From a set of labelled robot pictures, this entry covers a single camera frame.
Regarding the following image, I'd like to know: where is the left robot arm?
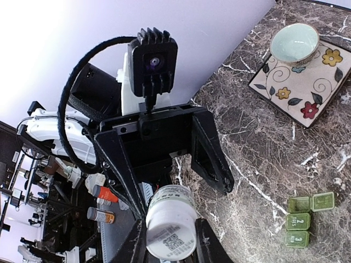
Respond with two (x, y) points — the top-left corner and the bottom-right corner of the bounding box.
(18, 29), (234, 218)

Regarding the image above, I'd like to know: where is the left teal ceramic bowl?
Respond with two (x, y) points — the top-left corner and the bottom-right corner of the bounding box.
(270, 23), (320, 67)

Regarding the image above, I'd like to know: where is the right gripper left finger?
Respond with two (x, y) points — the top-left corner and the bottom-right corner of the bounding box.
(110, 219), (148, 263)

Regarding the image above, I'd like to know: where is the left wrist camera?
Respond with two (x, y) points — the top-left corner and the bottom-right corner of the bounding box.
(128, 27), (178, 113)

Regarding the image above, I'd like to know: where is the square floral ceramic plate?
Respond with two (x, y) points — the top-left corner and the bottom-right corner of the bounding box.
(248, 41), (350, 128)

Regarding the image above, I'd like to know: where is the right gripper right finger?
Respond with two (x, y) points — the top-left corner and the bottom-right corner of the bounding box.
(195, 218), (233, 263)

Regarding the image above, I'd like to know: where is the white pill bottle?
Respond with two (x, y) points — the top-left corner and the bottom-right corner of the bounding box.
(146, 185), (197, 261)

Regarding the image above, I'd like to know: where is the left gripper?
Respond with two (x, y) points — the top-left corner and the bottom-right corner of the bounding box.
(94, 105), (234, 220)

